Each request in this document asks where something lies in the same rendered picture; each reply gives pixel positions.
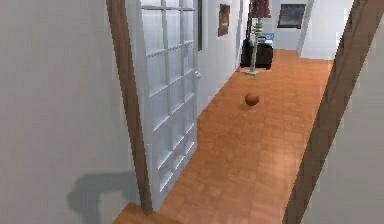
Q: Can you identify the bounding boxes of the orange basketball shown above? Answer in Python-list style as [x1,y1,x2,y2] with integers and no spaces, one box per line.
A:
[244,92,261,107]

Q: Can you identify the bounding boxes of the green floor lamp red shade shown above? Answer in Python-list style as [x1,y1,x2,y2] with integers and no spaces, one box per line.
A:
[245,0,273,77]

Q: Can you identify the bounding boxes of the dark framed wall picture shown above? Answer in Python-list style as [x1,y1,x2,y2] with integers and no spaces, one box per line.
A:
[277,3,307,30]

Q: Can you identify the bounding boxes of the brown door frame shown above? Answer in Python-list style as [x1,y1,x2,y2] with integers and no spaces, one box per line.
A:
[105,0,384,224]

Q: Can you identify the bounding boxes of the white panelled room door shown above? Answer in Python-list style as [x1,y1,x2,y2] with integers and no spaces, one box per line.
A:
[125,0,203,212]

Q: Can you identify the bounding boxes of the brown framed wall picture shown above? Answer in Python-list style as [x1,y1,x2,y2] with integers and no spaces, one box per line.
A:
[217,3,232,38]

